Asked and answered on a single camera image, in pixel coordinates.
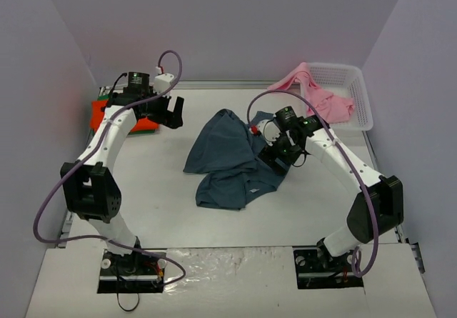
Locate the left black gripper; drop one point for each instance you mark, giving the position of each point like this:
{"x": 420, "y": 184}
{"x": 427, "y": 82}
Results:
{"x": 165, "y": 110}

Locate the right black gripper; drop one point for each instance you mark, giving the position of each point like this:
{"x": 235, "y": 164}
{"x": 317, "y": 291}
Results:
{"x": 273, "y": 159}

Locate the blue t shirt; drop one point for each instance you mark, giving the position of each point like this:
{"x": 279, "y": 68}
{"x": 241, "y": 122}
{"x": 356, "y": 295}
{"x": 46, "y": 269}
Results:
{"x": 226, "y": 153}

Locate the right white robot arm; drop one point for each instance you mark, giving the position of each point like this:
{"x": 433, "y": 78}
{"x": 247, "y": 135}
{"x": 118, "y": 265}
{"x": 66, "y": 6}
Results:
{"x": 377, "y": 200}

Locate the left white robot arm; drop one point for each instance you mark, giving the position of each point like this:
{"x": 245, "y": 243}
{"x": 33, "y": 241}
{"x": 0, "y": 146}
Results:
{"x": 90, "y": 189}

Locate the pink t shirt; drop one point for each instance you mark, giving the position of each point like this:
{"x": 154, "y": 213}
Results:
{"x": 332, "y": 108}

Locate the green folded t shirt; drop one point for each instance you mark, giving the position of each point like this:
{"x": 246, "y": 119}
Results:
{"x": 144, "y": 130}

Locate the orange folded t shirt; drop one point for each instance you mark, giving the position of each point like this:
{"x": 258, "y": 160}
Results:
{"x": 98, "y": 114}

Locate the white plastic basket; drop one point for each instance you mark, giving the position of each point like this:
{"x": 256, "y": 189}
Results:
{"x": 346, "y": 81}

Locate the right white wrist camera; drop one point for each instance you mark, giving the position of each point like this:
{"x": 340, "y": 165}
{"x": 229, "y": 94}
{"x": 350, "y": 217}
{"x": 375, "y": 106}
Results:
{"x": 267, "y": 130}

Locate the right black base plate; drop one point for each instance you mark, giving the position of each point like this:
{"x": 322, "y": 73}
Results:
{"x": 311, "y": 273}

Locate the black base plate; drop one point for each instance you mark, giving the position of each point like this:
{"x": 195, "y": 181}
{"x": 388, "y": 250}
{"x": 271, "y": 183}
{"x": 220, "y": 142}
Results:
{"x": 132, "y": 273}
{"x": 311, "y": 273}

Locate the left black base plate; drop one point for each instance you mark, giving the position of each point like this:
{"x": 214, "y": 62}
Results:
{"x": 132, "y": 273}

